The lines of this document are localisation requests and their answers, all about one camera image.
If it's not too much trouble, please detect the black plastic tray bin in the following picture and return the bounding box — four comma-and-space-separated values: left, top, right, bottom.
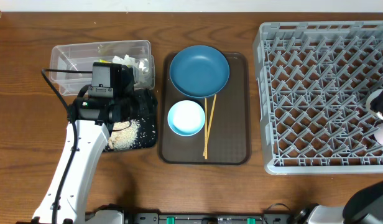
103, 88, 158, 153

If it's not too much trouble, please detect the light blue bowl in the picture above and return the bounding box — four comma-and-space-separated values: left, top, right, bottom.
167, 100, 206, 137

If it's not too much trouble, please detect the dark blue plate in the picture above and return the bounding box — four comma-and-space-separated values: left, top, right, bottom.
169, 45, 230, 98

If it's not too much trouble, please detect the pile of rice leftovers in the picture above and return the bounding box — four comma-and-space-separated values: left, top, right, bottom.
107, 116, 157, 152

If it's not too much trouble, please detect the brown serving tray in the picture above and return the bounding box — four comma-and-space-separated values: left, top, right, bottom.
158, 52, 251, 165

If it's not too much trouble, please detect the wooden chopstick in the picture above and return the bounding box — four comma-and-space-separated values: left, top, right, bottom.
203, 98, 208, 159
203, 95, 217, 160

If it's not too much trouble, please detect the yellow green snack wrapper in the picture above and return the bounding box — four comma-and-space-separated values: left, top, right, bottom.
98, 59, 112, 63

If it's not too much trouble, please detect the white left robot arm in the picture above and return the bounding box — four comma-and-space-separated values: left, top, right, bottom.
30, 62, 152, 223

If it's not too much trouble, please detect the grey dishwasher rack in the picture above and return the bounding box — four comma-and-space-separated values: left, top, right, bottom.
253, 21, 383, 175

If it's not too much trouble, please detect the left wooden chopstick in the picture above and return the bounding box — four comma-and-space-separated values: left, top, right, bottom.
203, 98, 208, 159

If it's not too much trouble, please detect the clear plastic waste bin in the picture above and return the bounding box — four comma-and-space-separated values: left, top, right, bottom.
50, 40, 155, 96

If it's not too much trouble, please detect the white tissue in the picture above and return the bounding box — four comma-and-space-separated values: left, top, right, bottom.
112, 55, 151, 85

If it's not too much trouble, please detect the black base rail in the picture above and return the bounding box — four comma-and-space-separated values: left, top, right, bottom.
85, 203, 304, 224

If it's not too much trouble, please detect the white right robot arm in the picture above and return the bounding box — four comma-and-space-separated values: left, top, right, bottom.
288, 89, 383, 224

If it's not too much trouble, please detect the right wooden chopstick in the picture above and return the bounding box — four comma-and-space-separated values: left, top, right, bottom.
203, 95, 217, 160

